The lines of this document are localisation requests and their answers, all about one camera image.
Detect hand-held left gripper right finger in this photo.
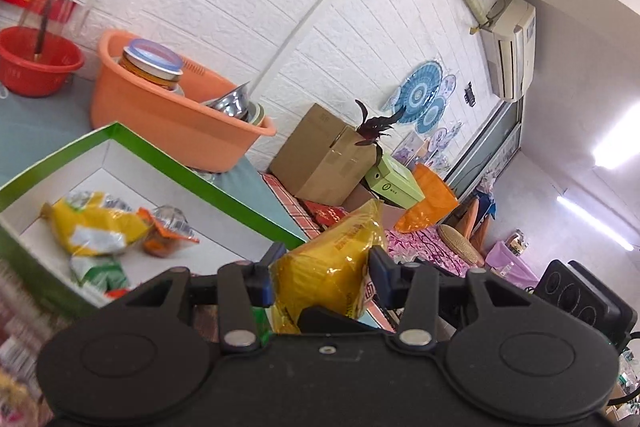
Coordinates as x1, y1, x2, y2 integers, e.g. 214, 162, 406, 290
369, 246, 552, 348

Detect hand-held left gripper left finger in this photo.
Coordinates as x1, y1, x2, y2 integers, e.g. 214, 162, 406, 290
106, 242, 287, 355

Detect large yellow bread packet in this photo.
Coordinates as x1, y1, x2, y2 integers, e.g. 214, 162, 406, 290
272, 198, 387, 336

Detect clear packet orange edges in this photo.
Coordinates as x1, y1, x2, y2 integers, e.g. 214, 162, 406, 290
137, 205, 201, 259

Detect green cardboard box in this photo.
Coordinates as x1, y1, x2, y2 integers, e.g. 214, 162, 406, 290
0, 122, 309, 324

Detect green white snack packet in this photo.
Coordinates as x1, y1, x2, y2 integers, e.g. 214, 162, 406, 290
69, 254, 132, 294

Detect yellow packet white label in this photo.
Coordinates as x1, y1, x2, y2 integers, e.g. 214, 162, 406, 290
42, 190, 152, 258

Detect pink floral blanket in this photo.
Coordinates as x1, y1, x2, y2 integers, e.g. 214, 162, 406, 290
384, 227, 482, 279

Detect red plaid cloth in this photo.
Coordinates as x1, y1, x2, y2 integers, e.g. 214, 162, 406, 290
259, 172, 327, 241

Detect low brown cardboard box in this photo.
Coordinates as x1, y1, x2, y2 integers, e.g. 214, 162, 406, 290
345, 184, 406, 233

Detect round woven cushion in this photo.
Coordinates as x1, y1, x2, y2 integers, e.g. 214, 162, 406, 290
437, 224, 486, 266

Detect red printed packet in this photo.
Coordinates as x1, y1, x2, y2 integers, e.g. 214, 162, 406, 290
302, 201, 349, 231

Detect orange plastic bag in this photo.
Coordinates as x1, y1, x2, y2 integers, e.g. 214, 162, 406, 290
394, 162, 460, 233

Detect green shoe box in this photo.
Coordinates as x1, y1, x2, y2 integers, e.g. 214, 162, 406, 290
363, 152, 426, 210

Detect orange cushion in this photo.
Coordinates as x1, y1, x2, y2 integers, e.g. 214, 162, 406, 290
457, 196, 494, 248

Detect purple cloth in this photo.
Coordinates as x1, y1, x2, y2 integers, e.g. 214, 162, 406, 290
484, 240, 541, 291

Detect tall brown cardboard box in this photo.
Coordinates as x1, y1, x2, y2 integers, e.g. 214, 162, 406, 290
269, 102, 384, 207

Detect dark red plant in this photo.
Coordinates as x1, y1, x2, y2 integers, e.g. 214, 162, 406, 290
352, 99, 406, 148

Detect pale green bowl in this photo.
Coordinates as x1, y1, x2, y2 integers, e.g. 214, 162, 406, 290
244, 102, 266, 128

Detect glass sliding door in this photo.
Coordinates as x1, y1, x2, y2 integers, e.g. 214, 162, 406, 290
444, 99, 524, 188

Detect steel bowl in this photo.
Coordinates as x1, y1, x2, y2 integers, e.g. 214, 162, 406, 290
204, 81, 251, 123

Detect black speaker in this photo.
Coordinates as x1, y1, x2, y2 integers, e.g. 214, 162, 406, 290
532, 259, 639, 349

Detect orange plastic basin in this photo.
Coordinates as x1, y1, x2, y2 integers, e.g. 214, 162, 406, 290
89, 29, 277, 173

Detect fluorescent tube light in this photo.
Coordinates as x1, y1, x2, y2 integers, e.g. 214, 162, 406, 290
557, 194, 636, 253

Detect jar with blue lid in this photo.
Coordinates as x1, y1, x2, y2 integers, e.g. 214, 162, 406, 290
117, 38, 186, 93

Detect white air conditioner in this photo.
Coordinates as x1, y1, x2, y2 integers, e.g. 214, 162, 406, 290
479, 0, 537, 103

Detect red plastic basket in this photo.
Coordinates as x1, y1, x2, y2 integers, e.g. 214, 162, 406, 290
0, 26, 86, 98

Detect dark stirring stick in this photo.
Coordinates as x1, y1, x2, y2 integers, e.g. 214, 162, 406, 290
33, 0, 55, 60

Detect group of decorative wall plates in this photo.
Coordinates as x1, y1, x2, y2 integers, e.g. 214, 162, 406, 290
384, 59, 466, 168

